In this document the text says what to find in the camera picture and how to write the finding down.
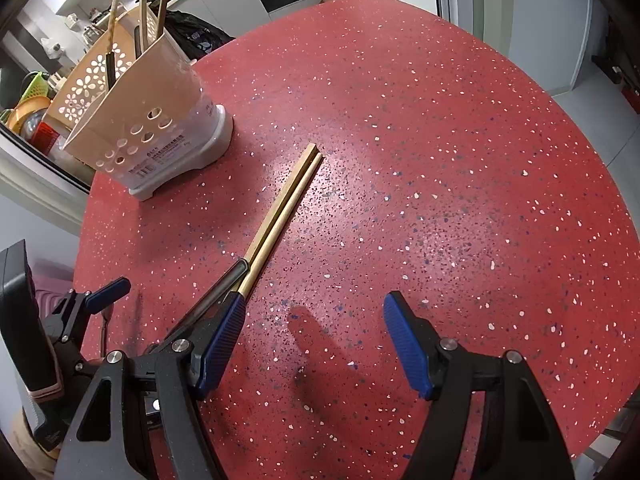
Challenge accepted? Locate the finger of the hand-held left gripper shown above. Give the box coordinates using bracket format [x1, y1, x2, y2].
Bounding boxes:
[52, 337, 108, 378]
[47, 277, 132, 348]

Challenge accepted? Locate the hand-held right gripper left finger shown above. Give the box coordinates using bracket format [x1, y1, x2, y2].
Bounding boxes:
[52, 292, 247, 480]

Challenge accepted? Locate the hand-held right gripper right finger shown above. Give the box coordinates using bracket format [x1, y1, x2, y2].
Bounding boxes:
[383, 291, 576, 480]

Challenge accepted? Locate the blue wooden chopstick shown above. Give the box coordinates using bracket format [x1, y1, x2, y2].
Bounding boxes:
[236, 152, 325, 298]

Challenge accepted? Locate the wooden handled long spoon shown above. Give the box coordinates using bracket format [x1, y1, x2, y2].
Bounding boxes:
[162, 143, 318, 346]

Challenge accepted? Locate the beige plastic utensil holder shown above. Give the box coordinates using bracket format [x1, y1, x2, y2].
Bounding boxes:
[64, 30, 235, 202]

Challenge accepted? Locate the person's left hand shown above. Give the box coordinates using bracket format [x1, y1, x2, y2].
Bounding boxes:
[29, 380, 64, 402]

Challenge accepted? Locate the pink plastic stool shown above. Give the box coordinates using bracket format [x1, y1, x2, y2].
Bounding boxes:
[31, 259, 77, 313]

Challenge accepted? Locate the orange plastic basin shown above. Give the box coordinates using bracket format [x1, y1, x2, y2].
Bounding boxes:
[5, 97, 52, 137]

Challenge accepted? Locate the beige floral cutout basket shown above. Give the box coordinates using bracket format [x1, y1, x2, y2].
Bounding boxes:
[42, 7, 151, 133]

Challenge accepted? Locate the green plastic basin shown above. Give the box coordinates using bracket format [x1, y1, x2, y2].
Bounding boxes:
[20, 72, 54, 111]

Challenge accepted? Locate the black plastic bag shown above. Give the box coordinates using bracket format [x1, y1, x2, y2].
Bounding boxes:
[167, 10, 236, 62]

